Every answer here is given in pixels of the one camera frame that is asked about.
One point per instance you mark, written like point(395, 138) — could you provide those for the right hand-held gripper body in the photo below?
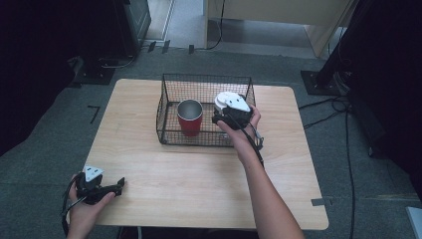
point(239, 116)

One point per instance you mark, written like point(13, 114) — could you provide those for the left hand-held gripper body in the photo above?
point(91, 191)

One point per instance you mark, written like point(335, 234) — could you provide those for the clear bottle with white lid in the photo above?
point(219, 99)

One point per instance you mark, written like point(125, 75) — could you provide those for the red metal cup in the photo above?
point(189, 124)

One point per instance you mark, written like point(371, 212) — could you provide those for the person's right hand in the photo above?
point(244, 139)

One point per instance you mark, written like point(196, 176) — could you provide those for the person's left hand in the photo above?
point(83, 215)

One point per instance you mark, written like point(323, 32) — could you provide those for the black flat stand base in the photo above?
point(94, 74)

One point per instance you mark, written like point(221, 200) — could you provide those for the light wooden furniture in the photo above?
point(285, 10)

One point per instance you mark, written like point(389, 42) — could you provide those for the grey tape strip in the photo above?
point(320, 201)

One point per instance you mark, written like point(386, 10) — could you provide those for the black cabinet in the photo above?
point(134, 23)

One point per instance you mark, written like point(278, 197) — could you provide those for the dark curtain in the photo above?
point(394, 83)
point(33, 66)

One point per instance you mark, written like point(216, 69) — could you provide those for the white flat object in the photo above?
point(415, 222)

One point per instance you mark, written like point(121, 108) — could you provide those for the black stand with base plate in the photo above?
point(326, 79)

